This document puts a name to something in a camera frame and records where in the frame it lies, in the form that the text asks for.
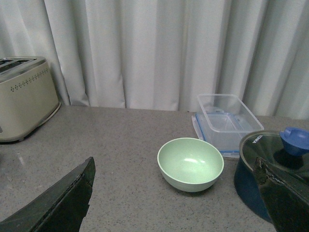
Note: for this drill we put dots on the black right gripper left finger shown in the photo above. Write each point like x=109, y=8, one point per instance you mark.
x=61, y=208

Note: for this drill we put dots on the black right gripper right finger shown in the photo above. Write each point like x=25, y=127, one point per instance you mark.
x=285, y=196

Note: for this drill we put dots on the green bowl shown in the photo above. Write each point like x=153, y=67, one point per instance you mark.
x=190, y=164

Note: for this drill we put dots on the dark blue pot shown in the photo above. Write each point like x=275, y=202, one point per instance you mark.
x=247, y=189

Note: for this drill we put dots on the glass pot lid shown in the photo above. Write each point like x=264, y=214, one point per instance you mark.
x=288, y=150

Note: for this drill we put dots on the blue-rimmed container lid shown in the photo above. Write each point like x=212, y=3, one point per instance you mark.
x=226, y=143

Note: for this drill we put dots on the clear plastic container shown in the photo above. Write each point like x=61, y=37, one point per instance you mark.
x=227, y=113

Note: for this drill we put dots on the cream toaster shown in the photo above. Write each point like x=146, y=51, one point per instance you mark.
x=28, y=96

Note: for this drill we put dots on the white curtain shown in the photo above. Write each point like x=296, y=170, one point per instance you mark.
x=160, y=54

